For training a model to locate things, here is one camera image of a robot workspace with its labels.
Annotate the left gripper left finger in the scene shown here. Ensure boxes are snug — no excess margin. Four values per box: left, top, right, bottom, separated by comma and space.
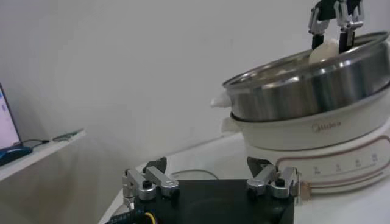
121, 156, 180, 201

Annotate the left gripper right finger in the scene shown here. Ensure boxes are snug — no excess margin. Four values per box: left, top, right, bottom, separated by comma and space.
246, 156, 302, 200

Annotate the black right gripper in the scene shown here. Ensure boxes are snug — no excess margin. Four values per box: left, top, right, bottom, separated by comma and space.
308, 0, 365, 54

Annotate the white steamed baozi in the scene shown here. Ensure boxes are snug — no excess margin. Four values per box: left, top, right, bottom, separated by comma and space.
308, 38, 341, 65

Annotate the round glass pot lid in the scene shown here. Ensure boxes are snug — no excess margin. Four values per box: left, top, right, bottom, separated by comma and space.
166, 169, 220, 181

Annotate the perforated steel steamer basket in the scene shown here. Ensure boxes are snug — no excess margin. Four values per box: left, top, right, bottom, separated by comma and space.
210, 30, 390, 123

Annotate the white electric cooking pot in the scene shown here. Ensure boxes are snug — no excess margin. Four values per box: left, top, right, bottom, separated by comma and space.
221, 85, 390, 195

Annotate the green circuit card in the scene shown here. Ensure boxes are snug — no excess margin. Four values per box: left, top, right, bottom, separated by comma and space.
52, 129, 85, 142

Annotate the white side table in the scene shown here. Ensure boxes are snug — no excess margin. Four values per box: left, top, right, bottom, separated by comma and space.
0, 129, 86, 183

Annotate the blue computer mouse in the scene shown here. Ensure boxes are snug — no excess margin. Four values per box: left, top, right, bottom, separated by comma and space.
0, 145, 34, 167

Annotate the black laptop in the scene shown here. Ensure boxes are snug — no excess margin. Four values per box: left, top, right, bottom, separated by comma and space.
0, 82, 22, 150

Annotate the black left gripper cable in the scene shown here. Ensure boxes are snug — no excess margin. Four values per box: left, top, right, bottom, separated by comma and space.
105, 206, 158, 224

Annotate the black laptop cable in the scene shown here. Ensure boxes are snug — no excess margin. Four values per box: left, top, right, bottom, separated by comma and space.
21, 138, 50, 147

